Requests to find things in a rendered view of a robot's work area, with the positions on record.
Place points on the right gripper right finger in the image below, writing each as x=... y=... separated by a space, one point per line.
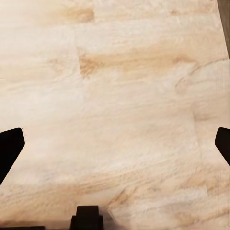
x=222 y=142

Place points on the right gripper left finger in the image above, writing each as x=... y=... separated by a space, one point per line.
x=11 y=144

